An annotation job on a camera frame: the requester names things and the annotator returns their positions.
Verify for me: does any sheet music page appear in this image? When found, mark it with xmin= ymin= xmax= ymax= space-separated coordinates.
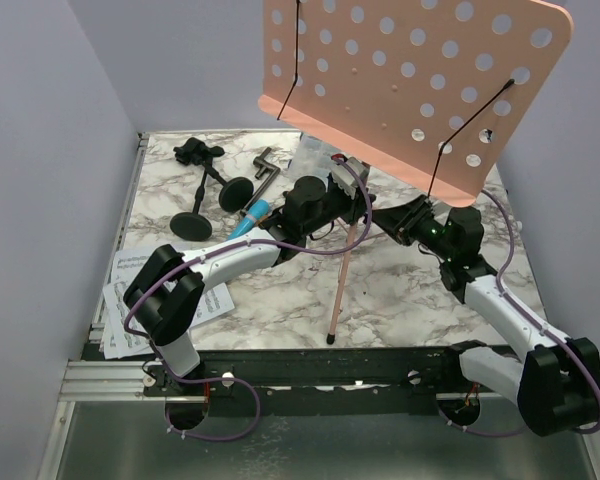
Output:
xmin=101 ymin=243 xmax=181 ymax=361
xmin=103 ymin=282 xmax=235 ymax=359

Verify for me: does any pink perforated music stand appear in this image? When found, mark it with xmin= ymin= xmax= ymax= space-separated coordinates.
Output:
xmin=256 ymin=0 xmax=576 ymax=345

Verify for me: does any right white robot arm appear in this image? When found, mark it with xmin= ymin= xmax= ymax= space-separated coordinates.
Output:
xmin=372 ymin=195 xmax=600 ymax=436

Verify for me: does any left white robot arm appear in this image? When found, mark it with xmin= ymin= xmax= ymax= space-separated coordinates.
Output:
xmin=123 ymin=176 xmax=372 ymax=378

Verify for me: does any clear plastic compartment box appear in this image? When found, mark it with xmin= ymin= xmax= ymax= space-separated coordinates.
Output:
xmin=288 ymin=133 xmax=340 ymax=179

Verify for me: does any blue toy microphone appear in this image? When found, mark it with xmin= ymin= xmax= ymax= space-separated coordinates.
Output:
xmin=228 ymin=199 xmax=270 ymax=240

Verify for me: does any dark metal drum key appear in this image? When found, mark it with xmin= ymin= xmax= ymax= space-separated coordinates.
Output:
xmin=240 ymin=147 xmax=281 ymax=217

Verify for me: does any black round-base mic stand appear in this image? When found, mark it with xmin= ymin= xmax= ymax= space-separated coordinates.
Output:
xmin=203 ymin=163 xmax=254 ymax=213

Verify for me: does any black mic clip stand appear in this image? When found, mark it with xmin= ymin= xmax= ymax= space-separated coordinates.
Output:
xmin=169 ymin=137 xmax=225 ymax=242

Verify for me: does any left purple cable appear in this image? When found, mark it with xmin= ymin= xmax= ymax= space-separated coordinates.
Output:
xmin=123 ymin=159 xmax=372 ymax=443

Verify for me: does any black mounting base rail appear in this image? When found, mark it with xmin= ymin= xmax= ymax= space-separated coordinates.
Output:
xmin=82 ymin=344 xmax=576 ymax=419

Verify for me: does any aluminium extrusion frame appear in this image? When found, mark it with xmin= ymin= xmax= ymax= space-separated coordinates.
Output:
xmin=34 ymin=132 xmax=596 ymax=480

